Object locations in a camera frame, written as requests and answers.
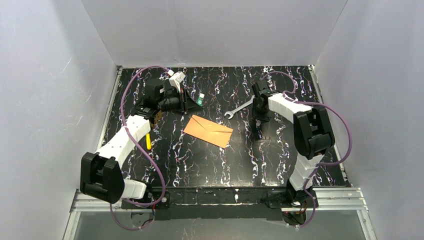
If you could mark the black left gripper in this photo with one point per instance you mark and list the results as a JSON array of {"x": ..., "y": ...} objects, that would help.
[{"x": 183, "y": 102}]

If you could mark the aluminium front rail frame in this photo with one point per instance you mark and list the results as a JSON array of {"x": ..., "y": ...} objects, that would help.
[{"x": 335, "y": 213}]

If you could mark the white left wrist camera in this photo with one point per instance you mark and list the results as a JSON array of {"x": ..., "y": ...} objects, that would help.
[{"x": 175, "y": 79}]

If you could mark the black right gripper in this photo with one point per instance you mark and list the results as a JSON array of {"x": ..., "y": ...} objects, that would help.
[{"x": 258, "y": 117}]

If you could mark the orange paper envelope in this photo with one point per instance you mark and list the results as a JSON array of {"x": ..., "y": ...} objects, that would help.
[{"x": 208, "y": 131}]

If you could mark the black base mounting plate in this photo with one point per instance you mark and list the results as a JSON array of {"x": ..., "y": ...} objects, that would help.
[{"x": 230, "y": 203}]

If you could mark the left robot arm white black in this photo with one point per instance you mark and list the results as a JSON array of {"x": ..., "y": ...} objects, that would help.
[{"x": 100, "y": 174}]

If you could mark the green white glue stick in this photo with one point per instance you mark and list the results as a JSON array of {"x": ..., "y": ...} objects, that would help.
[{"x": 200, "y": 99}]

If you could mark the silver open-end wrench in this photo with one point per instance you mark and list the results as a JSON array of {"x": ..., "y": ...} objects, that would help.
[{"x": 230, "y": 114}]

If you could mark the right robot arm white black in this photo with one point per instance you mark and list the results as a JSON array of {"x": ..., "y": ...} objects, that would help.
[{"x": 312, "y": 133}]

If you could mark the yellow marker pen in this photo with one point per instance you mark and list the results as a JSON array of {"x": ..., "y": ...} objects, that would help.
[{"x": 148, "y": 142}]

